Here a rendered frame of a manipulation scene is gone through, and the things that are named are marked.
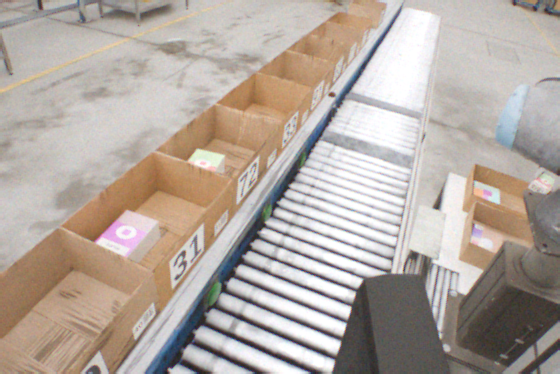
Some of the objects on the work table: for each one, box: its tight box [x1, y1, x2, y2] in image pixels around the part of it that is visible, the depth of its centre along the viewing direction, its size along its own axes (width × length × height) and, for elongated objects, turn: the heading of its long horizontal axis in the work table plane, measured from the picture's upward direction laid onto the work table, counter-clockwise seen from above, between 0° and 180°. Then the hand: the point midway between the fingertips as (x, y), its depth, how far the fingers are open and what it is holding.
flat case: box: [472, 181, 500, 204], centre depth 170 cm, size 14×19×2 cm
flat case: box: [471, 223, 503, 253], centre depth 148 cm, size 14×19×2 cm
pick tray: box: [462, 164, 552, 221], centre depth 166 cm, size 28×38×10 cm
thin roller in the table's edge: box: [437, 270, 451, 333], centre depth 126 cm, size 2×28×2 cm, turn 147°
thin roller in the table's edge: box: [432, 267, 445, 323], centre depth 127 cm, size 2×28×2 cm, turn 147°
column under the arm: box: [440, 240, 560, 374], centre depth 105 cm, size 26×26×33 cm
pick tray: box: [459, 201, 533, 270], centre depth 142 cm, size 28×38×10 cm
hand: (544, 183), depth 158 cm, fingers closed on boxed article, 7 cm apart
